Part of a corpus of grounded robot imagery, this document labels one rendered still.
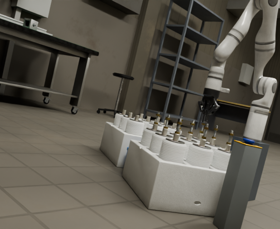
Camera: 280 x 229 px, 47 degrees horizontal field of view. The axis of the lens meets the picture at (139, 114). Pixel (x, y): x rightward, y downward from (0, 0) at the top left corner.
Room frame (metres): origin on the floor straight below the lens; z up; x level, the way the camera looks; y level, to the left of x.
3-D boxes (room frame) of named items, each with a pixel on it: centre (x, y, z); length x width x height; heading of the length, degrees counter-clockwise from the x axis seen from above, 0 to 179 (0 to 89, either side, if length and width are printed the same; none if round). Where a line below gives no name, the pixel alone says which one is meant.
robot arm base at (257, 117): (1.64, -0.59, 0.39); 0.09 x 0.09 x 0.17; 48
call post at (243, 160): (1.12, -0.39, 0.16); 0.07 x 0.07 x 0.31; 19
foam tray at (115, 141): (1.89, -0.06, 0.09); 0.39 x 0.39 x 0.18; 22
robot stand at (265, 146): (1.64, -0.59, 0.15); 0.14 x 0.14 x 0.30; 48
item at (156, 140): (1.33, -0.12, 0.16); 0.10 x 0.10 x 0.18
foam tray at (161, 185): (1.37, -0.23, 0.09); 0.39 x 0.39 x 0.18; 19
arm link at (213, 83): (1.53, -0.32, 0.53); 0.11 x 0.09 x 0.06; 123
